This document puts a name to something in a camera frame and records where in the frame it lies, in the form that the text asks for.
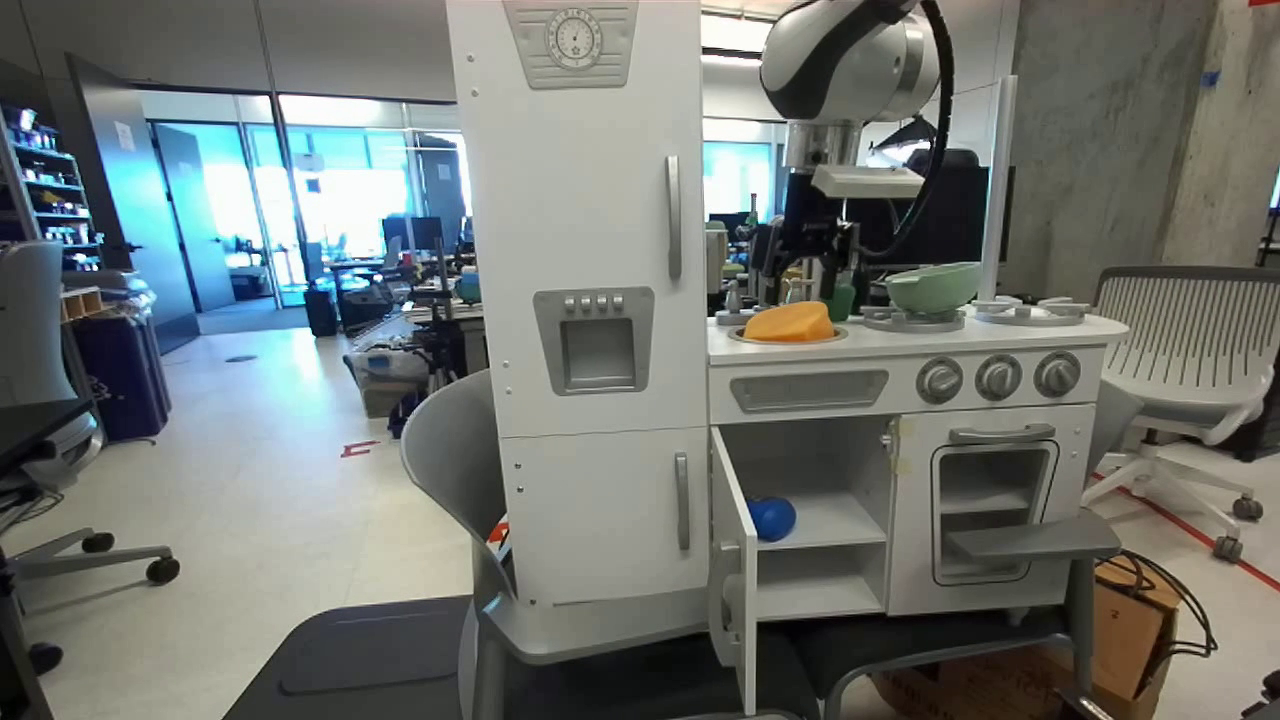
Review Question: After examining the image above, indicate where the orange sponge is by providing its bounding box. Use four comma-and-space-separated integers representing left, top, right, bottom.
742, 300, 837, 342

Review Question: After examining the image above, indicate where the white cabinet door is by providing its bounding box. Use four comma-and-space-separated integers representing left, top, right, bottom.
707, 430, 761, 714

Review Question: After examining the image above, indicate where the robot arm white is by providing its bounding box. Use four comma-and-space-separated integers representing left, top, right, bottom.
761, 0, 954, 199

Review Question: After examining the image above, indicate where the grey oven door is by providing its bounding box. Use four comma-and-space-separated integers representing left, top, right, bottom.
927, 424, 1111, 586

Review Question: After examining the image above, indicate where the white toy kitchen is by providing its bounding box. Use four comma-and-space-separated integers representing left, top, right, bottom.
445, 0, 1114, 666

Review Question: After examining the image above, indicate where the left grey stove burner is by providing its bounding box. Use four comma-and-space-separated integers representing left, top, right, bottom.
859, 305, 963, 332

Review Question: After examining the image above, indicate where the grey stove burner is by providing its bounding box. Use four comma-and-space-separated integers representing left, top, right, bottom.
970, 296, 1086, 327
859, 305, 963, 332

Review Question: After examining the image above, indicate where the left grey knob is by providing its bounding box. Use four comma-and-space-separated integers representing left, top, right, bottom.
916, 359, 963, 403

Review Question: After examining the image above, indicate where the grey knob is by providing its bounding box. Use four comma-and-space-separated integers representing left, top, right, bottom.
976, 355, 1019, 399
1034, 351, 1079, 399
916, 359, 963, 403

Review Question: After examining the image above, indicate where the mint green pot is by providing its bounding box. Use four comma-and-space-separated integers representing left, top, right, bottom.
882, 259, 978, 321

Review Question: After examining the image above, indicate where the black monitor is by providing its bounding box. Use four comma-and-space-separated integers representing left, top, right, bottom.
780, 146, 989, 262

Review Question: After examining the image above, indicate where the right grey stove burner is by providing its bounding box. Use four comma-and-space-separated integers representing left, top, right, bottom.
970, 296, 1086, 327

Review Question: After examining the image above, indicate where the middle grey knob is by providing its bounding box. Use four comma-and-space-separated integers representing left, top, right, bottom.
976, 355, 1019, 399

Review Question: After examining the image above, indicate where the right grey knob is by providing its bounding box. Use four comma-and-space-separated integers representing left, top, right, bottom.
1034, 351, 1079, 399

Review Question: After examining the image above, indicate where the dark blue suitcase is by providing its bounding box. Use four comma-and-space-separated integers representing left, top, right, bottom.
73, 315, 173, 438

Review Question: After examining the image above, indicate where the white mesh office chair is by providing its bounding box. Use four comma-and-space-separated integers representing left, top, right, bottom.
1085, 262, 1280, 565

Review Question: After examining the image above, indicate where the cardboard box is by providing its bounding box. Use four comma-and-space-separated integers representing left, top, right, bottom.
870, 558, 1179, 720

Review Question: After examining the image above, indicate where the grey office chair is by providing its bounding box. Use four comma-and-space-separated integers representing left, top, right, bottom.
0, 234, 183, 676

